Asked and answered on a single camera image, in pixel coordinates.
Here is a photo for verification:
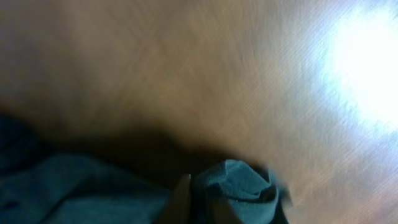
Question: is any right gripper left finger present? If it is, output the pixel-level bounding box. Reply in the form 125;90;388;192
155;175;192;224

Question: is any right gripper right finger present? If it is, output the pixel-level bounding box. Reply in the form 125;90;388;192
271;185;292;224

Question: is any dark green t-shirt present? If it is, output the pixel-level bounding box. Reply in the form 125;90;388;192
1;116;282;223

